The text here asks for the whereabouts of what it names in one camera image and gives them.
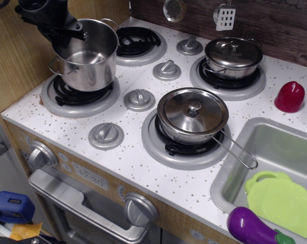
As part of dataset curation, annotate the grey back stove knob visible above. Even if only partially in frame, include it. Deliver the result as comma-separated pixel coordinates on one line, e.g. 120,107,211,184
176,36,203,56

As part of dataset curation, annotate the steel pot lid with knob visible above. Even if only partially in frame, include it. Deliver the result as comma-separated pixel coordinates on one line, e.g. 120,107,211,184
205,37,263,68

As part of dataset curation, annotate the blue plastic clamp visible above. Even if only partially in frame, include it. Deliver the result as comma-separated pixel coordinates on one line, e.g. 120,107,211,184
0,191,35,224

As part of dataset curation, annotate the steel saucepan with long handle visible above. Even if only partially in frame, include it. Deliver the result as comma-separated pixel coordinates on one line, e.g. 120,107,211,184
157,111,259,170

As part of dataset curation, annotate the grey oven dial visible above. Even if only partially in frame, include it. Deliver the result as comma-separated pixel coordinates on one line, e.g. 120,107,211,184
27,141,59,170
124,192,159,227

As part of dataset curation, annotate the left grey oven dial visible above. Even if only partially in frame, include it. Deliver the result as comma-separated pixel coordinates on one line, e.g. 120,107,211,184
27,141,59,170

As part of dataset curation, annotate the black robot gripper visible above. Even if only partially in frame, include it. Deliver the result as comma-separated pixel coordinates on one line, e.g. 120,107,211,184
15,0,88,55

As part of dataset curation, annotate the yellow cloth scrap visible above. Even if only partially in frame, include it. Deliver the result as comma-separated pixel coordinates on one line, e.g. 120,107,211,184
9,223,42,241

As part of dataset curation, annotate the grey middle stove knob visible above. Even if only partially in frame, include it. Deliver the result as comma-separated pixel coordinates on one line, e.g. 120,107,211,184
153,60,182,81

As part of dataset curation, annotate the hanging steel slotted spatula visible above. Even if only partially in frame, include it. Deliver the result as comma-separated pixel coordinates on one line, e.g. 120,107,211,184
213,1,236,32

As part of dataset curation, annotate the green toy plate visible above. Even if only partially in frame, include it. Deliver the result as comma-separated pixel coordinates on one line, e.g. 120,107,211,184
244,171,307,238

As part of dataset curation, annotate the back left stove burner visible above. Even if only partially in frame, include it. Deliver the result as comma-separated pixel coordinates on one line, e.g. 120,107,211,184
117,27,167,67

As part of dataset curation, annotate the steel two-handled pot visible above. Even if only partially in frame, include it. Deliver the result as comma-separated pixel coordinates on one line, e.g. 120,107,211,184
202,39,262,79

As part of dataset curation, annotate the grey toy sink basin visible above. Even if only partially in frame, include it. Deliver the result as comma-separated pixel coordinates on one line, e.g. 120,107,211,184
210,118,307,213

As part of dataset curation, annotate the grey centre stove knob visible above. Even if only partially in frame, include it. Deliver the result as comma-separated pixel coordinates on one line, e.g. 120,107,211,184
124,89,156,112

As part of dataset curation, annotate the grey front stove knob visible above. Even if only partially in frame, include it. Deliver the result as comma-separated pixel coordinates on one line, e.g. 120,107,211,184
88,123,124,150

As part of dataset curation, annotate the tall stainless steel pot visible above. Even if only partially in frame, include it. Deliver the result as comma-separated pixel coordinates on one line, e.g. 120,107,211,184
48,19,119,92

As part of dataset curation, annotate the stove burner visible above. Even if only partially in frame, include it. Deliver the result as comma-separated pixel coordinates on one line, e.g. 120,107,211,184
41,75,120,118
189,57,266,101
117,27,167,67
141,111,231,170

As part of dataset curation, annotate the hanging steel skimmer ladle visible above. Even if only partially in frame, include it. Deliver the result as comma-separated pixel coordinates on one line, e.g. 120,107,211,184
163,0,186,23

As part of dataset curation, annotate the red toy pepper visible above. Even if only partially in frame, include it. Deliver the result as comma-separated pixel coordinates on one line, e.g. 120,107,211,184
274,81,305,113

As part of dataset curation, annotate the front left stove burner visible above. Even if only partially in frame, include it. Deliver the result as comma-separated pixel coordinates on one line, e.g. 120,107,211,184
41,75,120,118

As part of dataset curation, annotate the grey oven door handle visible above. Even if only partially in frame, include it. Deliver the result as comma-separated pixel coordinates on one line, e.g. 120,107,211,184
29,170,150,243

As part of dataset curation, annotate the back right stove burner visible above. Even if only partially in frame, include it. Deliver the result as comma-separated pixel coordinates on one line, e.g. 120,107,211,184
189,57,266,101

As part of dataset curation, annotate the purple toy eggplant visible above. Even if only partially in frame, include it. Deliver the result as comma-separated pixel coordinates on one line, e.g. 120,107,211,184
227,207,296,244

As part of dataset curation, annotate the front right stove burner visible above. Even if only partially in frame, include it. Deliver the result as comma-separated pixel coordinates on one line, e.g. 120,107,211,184
141,111,231,170

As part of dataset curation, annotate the right grey oven dial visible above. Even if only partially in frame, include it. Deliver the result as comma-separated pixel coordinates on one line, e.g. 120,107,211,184
124,192,159,227

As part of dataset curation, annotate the steel saucepan lid with knob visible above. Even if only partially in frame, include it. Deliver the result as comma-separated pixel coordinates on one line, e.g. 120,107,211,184
157,87,230,134

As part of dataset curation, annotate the oven clock display panel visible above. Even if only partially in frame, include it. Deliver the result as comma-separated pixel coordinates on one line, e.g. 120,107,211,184
72,162,109,191

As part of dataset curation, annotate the grey stove knob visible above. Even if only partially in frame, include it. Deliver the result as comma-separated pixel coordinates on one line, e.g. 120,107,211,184
124,89,156,112
88,123,124,150
153,60,182,81
176,36,203,56

